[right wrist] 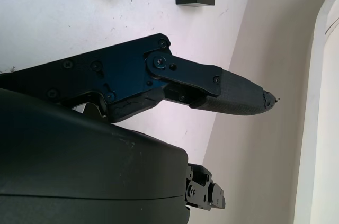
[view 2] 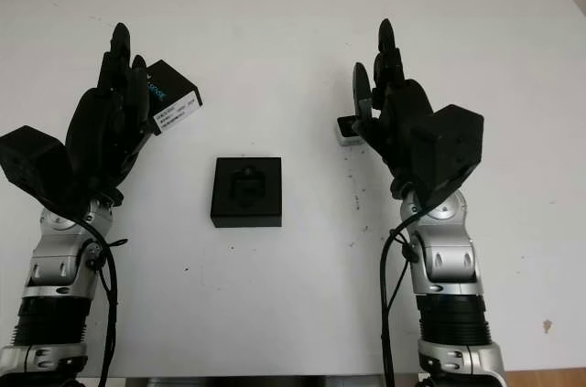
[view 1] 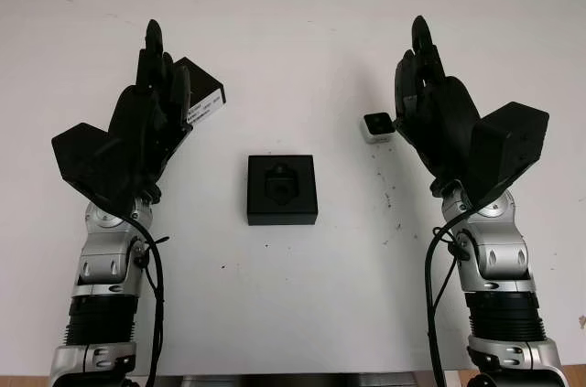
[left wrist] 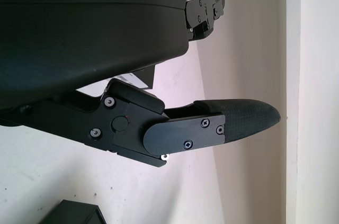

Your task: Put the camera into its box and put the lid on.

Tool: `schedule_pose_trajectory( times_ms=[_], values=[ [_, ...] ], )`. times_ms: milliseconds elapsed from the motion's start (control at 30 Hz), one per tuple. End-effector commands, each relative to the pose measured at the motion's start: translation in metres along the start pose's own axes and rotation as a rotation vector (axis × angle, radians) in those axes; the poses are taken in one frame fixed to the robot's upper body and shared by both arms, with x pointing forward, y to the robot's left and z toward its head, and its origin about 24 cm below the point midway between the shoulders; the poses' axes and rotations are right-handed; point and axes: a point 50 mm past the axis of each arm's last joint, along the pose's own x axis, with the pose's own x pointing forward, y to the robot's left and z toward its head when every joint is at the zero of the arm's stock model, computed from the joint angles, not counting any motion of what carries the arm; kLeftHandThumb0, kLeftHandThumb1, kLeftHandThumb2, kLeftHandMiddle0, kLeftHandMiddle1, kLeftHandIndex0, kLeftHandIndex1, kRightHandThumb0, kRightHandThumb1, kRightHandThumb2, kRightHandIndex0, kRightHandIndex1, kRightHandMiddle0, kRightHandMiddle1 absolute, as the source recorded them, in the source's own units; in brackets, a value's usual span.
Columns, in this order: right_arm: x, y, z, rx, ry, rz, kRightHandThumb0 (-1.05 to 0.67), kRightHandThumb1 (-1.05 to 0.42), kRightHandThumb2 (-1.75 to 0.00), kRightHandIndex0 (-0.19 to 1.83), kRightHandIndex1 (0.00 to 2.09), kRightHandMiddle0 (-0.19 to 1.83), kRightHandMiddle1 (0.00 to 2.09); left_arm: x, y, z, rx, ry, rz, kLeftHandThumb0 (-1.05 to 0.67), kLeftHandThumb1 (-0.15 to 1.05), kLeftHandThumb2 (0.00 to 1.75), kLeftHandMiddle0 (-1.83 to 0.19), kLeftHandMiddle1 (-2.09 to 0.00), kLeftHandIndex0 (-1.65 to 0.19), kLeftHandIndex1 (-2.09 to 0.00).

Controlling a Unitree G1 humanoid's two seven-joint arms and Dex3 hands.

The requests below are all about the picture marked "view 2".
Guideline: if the small silver depth camera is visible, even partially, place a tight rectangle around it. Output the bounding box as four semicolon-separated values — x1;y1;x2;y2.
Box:
335;115;366;147

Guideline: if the black RealSense box lid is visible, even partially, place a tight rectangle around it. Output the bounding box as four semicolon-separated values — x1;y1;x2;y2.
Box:
144;59;205;136

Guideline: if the black foam-lined box base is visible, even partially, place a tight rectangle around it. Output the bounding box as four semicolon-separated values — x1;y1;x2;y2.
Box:
209;156;284;230

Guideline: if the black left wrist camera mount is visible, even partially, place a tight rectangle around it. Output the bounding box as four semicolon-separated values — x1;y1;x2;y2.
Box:
0;124;72;221

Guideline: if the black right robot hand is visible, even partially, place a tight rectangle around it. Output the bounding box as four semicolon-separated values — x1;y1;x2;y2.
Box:
351;18;437;197

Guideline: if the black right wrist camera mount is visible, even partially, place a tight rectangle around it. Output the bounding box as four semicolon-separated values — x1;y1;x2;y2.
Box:
408;103;485;210

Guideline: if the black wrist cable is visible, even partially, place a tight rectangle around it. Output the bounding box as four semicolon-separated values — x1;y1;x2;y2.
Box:
379;215;421;387
68;215;130;387

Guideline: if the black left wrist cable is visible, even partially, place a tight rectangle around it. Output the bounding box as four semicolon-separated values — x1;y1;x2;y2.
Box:
68;215;130;387

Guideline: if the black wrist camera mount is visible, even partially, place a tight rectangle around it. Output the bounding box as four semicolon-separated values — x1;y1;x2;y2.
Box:
0;124;72;221
408;103;485;210

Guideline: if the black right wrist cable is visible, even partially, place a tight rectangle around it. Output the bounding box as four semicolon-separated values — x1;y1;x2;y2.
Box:
379;215;421;387

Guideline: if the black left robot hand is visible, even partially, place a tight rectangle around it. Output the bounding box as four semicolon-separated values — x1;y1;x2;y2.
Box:
63;22;155;201

